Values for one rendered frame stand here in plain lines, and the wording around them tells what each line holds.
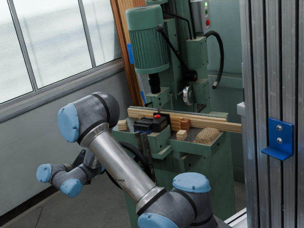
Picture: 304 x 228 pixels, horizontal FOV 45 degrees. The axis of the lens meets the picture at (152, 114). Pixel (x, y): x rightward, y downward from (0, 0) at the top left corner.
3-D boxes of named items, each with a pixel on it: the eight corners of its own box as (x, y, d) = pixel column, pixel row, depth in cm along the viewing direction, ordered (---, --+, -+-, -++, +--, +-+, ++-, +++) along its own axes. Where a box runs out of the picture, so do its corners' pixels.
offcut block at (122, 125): (118, 130, 195) (116, 123, 193) (120, 126, 199) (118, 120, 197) (126, 129, 194) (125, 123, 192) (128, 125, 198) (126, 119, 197)
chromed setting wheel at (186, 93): (182, 109, 193) (180, 87, 189) (193, 100, 203) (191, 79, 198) (187, 109, 192) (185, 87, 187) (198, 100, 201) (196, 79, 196)
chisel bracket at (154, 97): (147, 110, 192) (145, 95, 188) (161, 100, 202) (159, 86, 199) (159, 111, 188) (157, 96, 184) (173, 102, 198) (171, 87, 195)
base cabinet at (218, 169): (136, 256, 231) (115, 160, 204) (180, 203, 274) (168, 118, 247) (199, 281, 206) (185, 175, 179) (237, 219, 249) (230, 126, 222)
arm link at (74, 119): (204, 212, 109) (92, 86, 122) (174, 243, 99) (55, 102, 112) (186, 227, 118) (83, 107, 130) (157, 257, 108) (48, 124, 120)
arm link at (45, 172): (44, 187, 145) (32, 178, 149) (64, 186, 154) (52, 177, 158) (50, 169, 144) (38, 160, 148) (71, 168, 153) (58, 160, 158)
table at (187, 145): (100, 147, 192) (97, 137, 190) (133, 123, 215) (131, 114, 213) (203, 168, 159) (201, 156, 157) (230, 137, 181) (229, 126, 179)
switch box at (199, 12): (193, 32, 195) (190, 1, 188) (201, 28, 202) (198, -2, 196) (203, 32, 191) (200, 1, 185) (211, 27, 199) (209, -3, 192)
